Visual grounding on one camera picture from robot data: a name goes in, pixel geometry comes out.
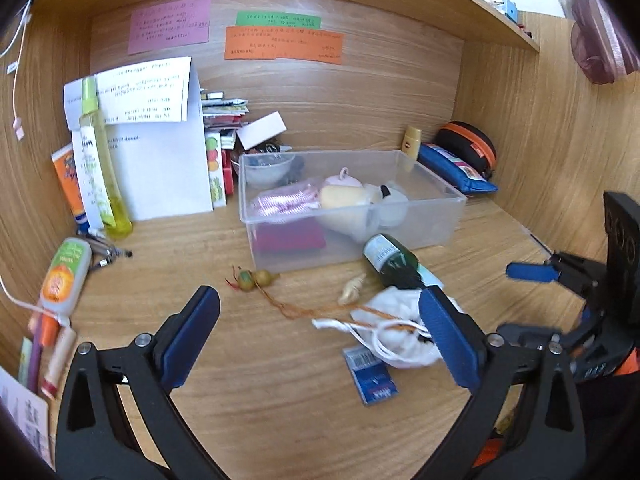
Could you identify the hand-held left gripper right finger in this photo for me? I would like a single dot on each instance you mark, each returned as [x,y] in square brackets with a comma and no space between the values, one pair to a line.
[447,340]

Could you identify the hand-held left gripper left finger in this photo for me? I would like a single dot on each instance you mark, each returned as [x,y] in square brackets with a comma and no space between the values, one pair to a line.
[195,330]

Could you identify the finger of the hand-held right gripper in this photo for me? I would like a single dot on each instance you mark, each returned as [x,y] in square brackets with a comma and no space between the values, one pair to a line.
[530,332]
[530,271]

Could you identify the dark green glass bottle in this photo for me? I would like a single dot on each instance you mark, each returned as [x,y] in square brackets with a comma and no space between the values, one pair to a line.
[390,260]

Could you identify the clear plastic storage box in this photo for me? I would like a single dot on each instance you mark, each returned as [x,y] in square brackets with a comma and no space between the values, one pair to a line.
[430,210]

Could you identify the red pouch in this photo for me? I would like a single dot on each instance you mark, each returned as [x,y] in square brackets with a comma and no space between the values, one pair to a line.
[290,237]

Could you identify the white round lid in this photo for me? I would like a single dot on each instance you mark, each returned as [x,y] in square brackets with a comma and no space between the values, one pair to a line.
[395,212]

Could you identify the pink mesh pouch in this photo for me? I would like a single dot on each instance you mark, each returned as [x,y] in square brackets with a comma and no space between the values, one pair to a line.
[282,202]

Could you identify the cream plastic jar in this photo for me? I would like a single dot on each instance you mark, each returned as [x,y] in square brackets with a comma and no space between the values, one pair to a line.
[345,205]

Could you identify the wooden desktop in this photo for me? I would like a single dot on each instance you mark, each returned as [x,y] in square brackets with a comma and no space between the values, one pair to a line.
[200,250]

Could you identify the blue staples box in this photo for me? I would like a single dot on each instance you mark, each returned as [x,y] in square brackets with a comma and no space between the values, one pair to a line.
[372,377]

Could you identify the small beige shell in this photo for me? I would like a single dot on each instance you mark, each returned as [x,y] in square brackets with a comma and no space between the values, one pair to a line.
[352,290]

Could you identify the blue zip pouch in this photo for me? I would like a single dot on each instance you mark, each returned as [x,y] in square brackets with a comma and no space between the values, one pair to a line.
[460,175]

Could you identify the orange cloth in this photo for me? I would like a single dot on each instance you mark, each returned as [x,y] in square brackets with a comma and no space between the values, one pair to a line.
[487,452]

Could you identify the dark metal clips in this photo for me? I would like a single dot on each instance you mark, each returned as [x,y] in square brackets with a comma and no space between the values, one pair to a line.
[102,252]

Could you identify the beige and red lip balm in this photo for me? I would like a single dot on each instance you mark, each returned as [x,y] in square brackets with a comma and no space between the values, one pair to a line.
[57,365]

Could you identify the black and orange round case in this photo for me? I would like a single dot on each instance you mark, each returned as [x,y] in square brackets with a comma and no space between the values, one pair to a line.
[470,142]

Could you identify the orange marker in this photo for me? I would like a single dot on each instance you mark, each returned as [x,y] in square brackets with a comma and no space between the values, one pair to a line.
[47,330]

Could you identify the fruit print card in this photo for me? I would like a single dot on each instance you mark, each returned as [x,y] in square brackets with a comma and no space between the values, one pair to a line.
[215,170]

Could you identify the white folded paper sheet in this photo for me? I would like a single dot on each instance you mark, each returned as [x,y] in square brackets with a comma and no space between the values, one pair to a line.
[160,170]

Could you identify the purple pen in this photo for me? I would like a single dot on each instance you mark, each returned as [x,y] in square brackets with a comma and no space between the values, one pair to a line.
[34,367]

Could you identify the small yellow bottle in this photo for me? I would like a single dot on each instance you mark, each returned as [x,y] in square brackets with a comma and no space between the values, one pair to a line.
[411,142]

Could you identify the white printed box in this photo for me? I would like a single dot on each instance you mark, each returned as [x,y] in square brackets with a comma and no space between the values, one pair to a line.
[25,420]

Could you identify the yellow spray bottle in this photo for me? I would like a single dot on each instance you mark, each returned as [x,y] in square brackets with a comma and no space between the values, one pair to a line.
[100,160]

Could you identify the white card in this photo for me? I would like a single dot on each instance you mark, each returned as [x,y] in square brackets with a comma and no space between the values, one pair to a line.
[260,132]

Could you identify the stack of booklets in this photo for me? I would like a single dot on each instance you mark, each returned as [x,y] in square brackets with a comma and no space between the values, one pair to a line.
[222,110]

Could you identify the mauve fabric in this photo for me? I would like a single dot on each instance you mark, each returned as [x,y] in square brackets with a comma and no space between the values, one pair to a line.
[600,35]

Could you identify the small blue toy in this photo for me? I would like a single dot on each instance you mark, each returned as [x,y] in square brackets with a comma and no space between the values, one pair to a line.
[506,10]

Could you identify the orange sticky note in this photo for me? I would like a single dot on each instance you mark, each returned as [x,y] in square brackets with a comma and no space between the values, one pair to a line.
[285,45]

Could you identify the pink sticky note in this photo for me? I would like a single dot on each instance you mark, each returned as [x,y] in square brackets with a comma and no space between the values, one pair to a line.
[167,27]

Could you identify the green sticky note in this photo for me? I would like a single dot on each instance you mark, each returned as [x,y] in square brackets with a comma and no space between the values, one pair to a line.
[277,19]

